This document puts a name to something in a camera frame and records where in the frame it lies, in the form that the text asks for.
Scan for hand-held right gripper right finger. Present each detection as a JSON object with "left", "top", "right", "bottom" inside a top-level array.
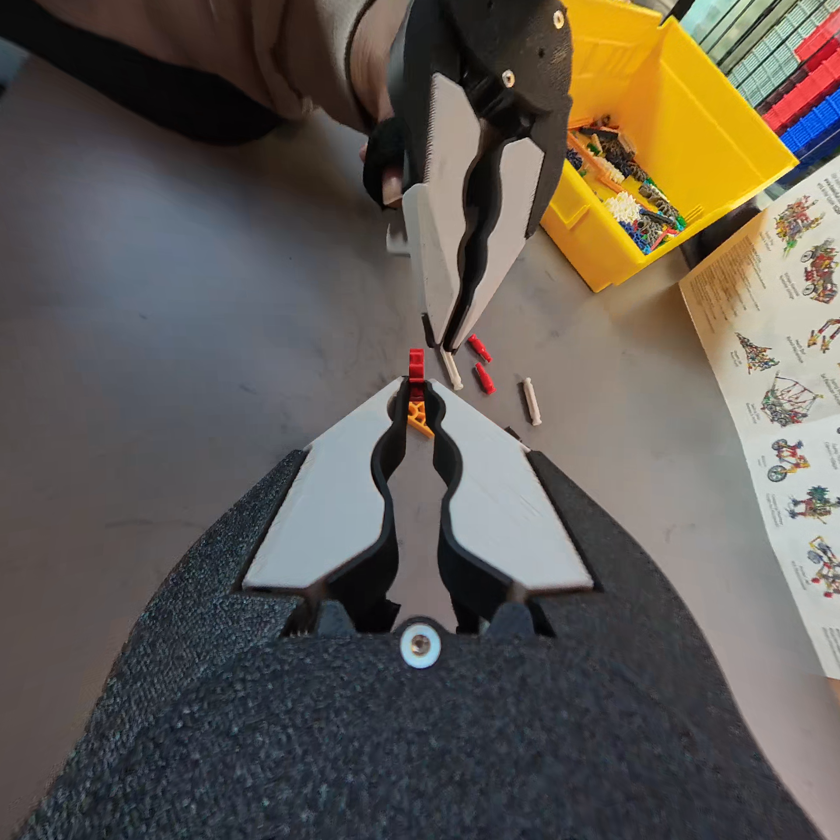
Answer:
[{"left": 423, "top": 379, "right": 595, "bottom": 634}]

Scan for pile of colourful building pieces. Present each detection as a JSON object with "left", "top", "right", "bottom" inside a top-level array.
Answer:
[{"left": 566, "top": 115, "right": 689, "bottom": 256}]

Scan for stack of blue storage boxes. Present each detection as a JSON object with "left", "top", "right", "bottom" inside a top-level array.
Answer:
[{"left": 780, "top": 92, "right": 840, "bottom": 165}]

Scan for person's left forearm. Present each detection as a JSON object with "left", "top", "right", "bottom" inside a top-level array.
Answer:
[{"left": 39, "top": 0, "right": 378, "bottom": 132}]

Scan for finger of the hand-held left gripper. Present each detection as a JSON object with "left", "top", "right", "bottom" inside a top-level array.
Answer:
[
  {"left": 441, "top": 134, "right": 547, "bottom": 353},
  {"left": 400, "top": 72, "right": 485, "bottom": 349}
]

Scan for person's left hand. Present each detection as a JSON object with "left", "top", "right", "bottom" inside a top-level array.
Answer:
[{"left": 346, "top": 0, "right": 409, "bottom": 130}]

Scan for folded building instruction booklet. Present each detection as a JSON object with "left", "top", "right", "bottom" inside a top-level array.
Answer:
[{"left": 679, "top": 157, "right": 840, "bottom": 680}]

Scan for yellow plastic bin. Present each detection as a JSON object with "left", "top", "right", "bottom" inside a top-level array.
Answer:
[{"left": 541, "top": 0, "right": 800, "bottom": 294}]

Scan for stack of clear storage boxes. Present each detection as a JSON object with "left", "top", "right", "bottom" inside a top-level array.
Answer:
[{"left": 682, "top": 0, "right": 829, "bottom": 109}]

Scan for stack of red storage boxes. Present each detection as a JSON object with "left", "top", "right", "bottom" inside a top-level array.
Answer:
[{"left": 761, "top": 26, "right": 840, "bottom": 135}]

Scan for grey desk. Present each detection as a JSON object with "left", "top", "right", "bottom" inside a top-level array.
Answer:
[{"left": 0, "top": 39, "right": 840, "bottom": 840}]

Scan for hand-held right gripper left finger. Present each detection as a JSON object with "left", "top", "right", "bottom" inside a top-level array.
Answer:
[{"left": 243, "top": 376, "right": 411, "bottom": 634}]

